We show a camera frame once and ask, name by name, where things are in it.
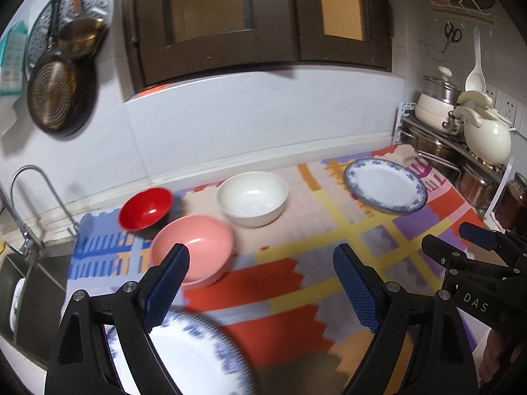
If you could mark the colourful patterned table mat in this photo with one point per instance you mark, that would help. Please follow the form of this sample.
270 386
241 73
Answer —
281 301

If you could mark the steel sink basin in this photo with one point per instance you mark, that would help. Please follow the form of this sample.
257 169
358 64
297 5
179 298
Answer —
33 292

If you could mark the white ladle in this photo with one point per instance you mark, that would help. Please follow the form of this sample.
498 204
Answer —
475 80

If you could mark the white wall socket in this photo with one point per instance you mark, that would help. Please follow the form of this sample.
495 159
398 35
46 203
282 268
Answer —
507 106

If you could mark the red bowl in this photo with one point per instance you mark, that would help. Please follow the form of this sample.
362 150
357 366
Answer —
147 209

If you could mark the white bowl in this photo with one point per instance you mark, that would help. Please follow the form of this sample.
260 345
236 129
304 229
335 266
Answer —
253 199

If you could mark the round steel steamer tray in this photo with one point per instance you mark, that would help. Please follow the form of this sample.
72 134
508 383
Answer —
68 10

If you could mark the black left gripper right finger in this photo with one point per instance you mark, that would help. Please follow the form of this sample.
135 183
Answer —
441 361

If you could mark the black scissors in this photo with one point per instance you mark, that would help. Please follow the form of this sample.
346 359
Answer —
452 35

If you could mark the copper steel pot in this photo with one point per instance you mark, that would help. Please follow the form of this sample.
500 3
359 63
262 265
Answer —
476 187

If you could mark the blue rimmed white plate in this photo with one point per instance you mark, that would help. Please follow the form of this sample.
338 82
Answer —
385 185

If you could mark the cream pot with lid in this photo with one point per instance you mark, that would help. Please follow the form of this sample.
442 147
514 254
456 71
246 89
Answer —
437 102

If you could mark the blue patterned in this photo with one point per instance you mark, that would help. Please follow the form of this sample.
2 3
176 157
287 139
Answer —
200 358

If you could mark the person's right hand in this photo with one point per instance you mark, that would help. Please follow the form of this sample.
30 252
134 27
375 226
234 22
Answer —
501 364

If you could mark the black frying pan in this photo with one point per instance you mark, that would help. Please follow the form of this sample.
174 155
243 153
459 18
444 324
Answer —
58 87

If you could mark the pink bowl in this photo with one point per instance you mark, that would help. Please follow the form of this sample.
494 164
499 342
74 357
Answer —
210 243

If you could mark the cream kettle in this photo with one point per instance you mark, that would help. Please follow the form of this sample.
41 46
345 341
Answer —
486 132

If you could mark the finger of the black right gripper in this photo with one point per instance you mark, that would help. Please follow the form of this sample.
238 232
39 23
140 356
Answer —
484 238
450 257

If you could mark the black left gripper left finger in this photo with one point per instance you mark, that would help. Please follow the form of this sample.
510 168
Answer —
81 361

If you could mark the glass jar with sauce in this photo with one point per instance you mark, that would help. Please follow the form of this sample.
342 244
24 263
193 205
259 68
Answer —
511 202

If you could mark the brass saucepan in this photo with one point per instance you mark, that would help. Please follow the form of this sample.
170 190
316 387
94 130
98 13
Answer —
81 37

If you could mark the steel pot rack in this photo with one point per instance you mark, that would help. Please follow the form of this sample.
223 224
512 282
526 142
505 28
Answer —
446 153

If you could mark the dark wooden window frame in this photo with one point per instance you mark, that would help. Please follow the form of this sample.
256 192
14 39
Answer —
182 39

